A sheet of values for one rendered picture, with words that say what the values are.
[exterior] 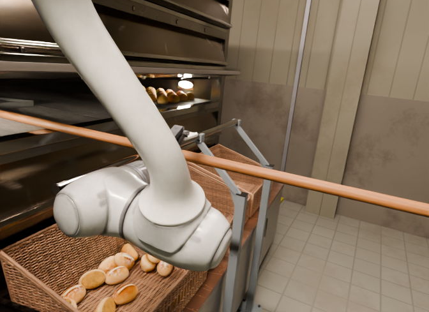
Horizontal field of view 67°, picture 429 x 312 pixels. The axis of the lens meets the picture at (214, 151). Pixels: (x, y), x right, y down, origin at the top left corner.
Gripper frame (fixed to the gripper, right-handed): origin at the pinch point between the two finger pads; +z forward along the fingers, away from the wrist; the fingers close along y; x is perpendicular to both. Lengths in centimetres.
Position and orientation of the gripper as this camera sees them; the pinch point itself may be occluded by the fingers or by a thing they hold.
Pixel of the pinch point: (189, 159)
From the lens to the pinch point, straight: 87.7
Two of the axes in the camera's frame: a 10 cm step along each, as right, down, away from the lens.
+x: 9.1, 1.9, -3.7
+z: 4.0, -2.0, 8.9
